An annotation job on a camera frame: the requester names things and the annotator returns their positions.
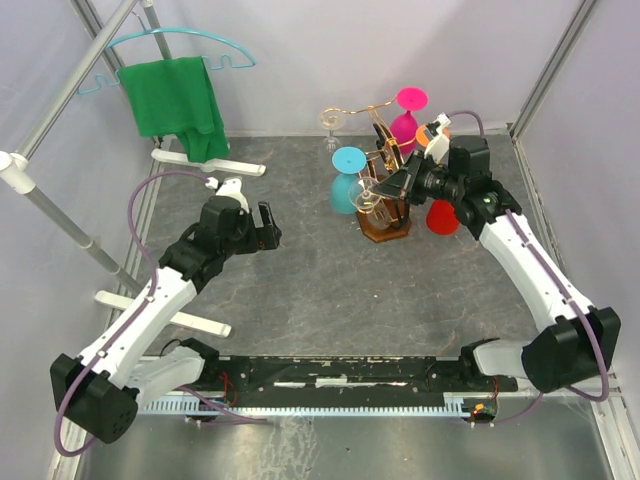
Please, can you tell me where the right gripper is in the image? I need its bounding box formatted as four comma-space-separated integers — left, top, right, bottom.
373, 150, 464, 206

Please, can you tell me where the clear wine glass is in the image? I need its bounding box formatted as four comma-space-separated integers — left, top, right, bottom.
348, 177, 382, 214

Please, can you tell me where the blue plastic wine glass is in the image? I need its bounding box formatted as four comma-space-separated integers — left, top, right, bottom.
329, 146, 367, 215

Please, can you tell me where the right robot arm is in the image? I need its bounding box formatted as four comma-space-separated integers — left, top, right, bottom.
350, 135, 621, 402

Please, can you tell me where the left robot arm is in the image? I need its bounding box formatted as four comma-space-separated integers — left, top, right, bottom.
50, 195, 282, 444

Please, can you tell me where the orange plastic wine glass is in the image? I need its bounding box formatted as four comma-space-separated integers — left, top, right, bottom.
415, 124, 450, 149

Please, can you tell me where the pink plastic wine glass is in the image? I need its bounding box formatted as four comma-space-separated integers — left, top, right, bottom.
390, 86, 429, 154

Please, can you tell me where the red plastic wine glass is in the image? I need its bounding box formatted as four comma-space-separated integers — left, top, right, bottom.
426, 200, 460, 236

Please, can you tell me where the white clothes rack stand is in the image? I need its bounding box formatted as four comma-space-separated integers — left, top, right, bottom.
0, 0, 267, 338

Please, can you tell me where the small clear glass at back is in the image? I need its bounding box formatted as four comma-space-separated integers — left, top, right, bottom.
319, 108, 346, 156

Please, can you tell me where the green cloth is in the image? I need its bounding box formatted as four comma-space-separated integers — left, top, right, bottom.
119, 57, 230, 163

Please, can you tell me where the blue clothes hanger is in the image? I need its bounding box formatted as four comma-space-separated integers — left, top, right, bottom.
75, 27, 257, 95

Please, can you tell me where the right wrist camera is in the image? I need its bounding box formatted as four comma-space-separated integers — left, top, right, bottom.
424, 113, 451, 164

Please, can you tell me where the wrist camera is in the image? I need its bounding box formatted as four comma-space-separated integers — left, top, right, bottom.
205, 177, 250, 213
424, 113, 451, 164

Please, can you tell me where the gold wire wine glass rack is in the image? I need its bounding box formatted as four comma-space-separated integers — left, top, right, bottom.
326, 99, 411, 243

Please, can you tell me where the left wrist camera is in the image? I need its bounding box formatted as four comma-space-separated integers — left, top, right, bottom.
205, 177, 250, 213

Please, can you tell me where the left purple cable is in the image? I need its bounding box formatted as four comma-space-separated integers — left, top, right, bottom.
52, 169, 271, 459

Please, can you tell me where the purple cable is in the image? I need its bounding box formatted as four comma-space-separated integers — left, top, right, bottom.
449, 109, 612, 429
52, 169, 271, 459

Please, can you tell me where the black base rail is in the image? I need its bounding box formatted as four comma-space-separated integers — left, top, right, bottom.
189, 355, 517, 409

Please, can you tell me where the light blue cable duct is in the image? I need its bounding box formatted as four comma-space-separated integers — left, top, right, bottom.
140, 392, 490, 422

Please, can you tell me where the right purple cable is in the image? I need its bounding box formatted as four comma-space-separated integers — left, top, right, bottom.
449, 109, 612, 429

